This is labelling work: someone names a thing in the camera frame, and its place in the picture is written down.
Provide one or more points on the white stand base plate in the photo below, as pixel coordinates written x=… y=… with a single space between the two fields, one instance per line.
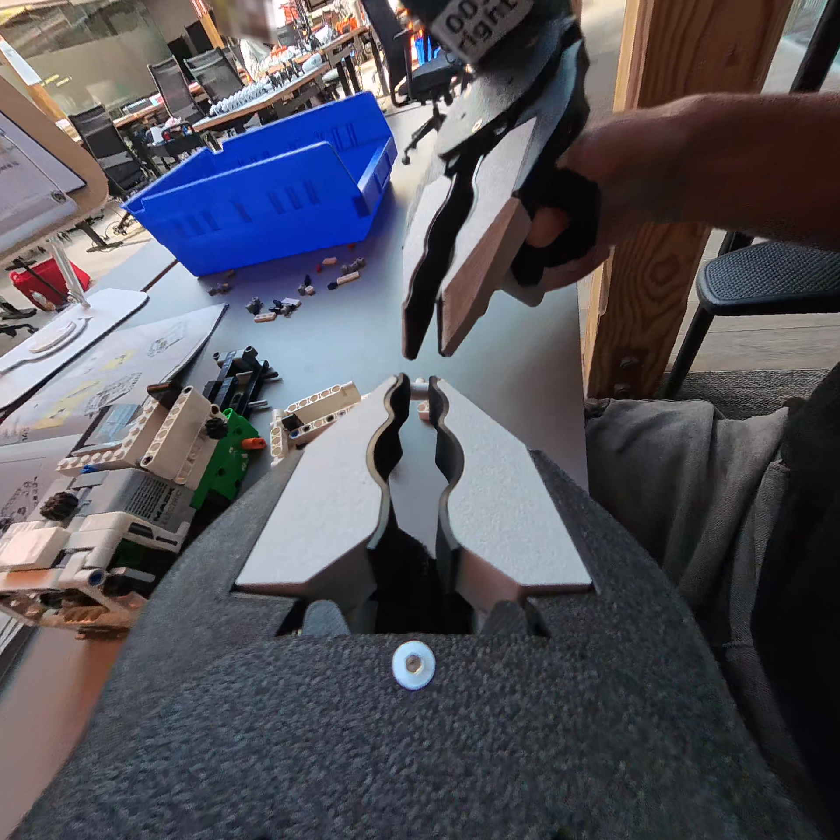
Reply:
x=65 y=334

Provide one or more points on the scatter of small lego pieces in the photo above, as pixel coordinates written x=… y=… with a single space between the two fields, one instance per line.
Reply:
x=266 y=317

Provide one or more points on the person's grey trousers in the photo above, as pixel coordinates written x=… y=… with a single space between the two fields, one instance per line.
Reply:
x=669 y=492

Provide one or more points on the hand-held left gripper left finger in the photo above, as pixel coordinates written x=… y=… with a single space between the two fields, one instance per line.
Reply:
x=321 y=518

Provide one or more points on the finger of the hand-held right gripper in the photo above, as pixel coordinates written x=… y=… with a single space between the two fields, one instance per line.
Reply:
x=485 y=262
x=420 y=262

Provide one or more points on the small white lego piece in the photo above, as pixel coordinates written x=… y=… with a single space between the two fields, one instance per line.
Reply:
x=420 y=400

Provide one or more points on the black visitor chair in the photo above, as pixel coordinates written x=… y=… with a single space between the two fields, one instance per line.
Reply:
x=754 y=275

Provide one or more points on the white lego beam subassembly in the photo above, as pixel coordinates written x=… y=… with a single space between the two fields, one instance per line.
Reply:
x=321 y=403

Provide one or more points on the blue plastic bin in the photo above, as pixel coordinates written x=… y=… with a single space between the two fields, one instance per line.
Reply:
x=262 y=216

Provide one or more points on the black lego frame assembly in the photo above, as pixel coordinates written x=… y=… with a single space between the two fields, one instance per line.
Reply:
x=239 y=377

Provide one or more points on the black mesh office chair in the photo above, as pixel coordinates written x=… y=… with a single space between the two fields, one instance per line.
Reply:
x=105 y=144
x=213 y=72
x=174 y=85

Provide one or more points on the white grey green lego vehicle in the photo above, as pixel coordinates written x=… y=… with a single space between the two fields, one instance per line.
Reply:
x=131 y=499

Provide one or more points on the person's right forearm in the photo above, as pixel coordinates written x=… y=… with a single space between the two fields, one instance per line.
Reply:
x=754 y=170

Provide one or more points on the black sign stand pole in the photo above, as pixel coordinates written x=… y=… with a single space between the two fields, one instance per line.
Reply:
x=817 y=46

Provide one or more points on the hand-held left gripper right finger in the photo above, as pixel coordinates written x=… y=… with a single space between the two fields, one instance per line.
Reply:
x=512 y=518

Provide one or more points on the lego instruction booklet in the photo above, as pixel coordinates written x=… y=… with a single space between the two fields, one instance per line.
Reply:
x=131 y=367

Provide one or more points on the long desk with lego parts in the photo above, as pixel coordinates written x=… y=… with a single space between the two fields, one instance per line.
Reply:
x=262 y=105

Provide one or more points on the wooden framed display board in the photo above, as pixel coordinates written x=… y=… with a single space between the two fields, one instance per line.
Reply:
x=33 y=177

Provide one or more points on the wooden support post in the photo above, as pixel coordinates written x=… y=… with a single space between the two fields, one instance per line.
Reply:
x=663 y=308

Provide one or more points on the red container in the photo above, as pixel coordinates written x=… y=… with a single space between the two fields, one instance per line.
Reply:
x=39 y=279

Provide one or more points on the black utility cart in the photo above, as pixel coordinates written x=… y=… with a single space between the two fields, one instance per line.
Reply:
x=170 y=141

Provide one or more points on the person's right hand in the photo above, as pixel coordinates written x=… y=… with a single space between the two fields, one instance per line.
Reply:
x=630 y=190

